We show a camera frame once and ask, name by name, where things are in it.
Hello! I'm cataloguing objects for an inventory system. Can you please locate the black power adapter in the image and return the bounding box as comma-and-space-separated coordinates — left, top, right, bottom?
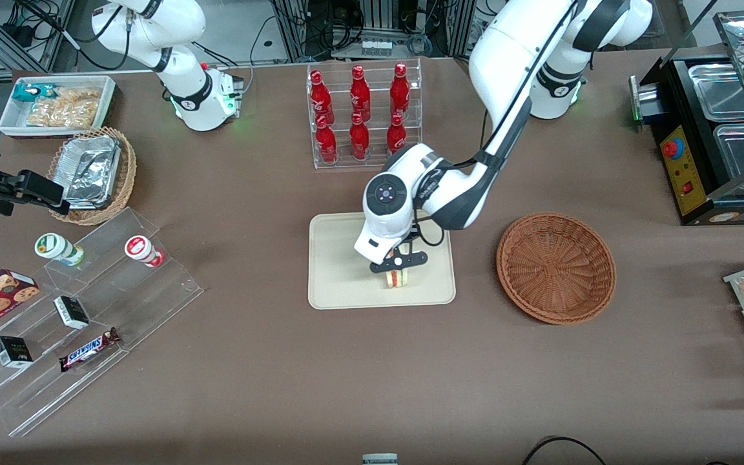
3, 23, 35, 45

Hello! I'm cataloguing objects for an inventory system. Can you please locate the clear acrylic stepped display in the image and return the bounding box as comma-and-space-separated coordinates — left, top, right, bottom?
0, 207, 205, 439

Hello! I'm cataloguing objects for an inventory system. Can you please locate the red cola bottle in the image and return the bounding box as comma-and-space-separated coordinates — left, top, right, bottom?
349, 112, 371, 161
350, 65, 371, 122
389, 63, 411, 118
315, 115, 338, 165
309, 70, 335, 125
386, 114, 408, 156

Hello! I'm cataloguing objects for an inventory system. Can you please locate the aluminium frame post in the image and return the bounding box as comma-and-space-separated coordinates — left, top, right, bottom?
448, 0, 477, 57
273, 0, 309, 63

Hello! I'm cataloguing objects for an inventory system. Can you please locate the black hot food case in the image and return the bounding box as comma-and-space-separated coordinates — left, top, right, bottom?
629, 9, 744, 227

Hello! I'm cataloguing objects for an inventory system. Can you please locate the brown wicker basket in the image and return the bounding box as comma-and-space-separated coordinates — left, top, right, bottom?
497, 212, 617, 325

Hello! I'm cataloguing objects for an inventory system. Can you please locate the cream plastic tray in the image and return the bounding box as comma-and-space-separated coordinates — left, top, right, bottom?
308, 212, 457, 310

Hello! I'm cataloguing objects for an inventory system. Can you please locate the black table cable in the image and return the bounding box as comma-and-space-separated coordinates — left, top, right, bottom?
521, 437, 608, 465

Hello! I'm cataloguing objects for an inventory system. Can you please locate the clear bag of chips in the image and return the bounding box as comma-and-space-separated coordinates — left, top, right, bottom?
26, 87, 102, 129

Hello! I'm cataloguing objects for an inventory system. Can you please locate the red lid yogurt cup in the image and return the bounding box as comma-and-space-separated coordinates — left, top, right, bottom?
124, 235, 165, 269

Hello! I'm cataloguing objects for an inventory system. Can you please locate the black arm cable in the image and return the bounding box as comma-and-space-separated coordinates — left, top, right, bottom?
411, 0, 581, 248

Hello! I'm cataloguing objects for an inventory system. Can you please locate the white rectangular snack bin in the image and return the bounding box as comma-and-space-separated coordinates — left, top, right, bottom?
0, 75, 117, 139

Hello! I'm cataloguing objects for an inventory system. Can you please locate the small black box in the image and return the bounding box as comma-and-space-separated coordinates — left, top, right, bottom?
54, 295, 90, 331
0, 335, 34, 369

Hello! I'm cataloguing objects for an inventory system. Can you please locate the clear acrylic bottle rack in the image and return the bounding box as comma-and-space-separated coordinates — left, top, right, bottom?
306, 57, 423, 171

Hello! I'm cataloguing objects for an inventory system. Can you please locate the foil containers stack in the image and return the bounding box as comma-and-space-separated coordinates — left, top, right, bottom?
61, 134, 121, 209

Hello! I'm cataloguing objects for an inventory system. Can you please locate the green snack packet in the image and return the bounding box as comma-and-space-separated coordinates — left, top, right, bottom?
12, 83, 61, 103

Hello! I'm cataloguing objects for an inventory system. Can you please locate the aluminium frame rail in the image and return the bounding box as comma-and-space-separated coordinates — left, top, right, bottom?
0, 0, 77, 73

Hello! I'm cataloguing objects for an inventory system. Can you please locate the Snickers chocolate bar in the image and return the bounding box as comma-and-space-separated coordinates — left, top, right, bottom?
58, 326, 121, 373

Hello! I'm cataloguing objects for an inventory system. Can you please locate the green lid yogurt cup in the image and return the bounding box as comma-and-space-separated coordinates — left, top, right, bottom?
34, 232, 86, 267

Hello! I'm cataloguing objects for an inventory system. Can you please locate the light wicker basket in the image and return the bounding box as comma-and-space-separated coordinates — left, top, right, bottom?
46, 126, 138, 227

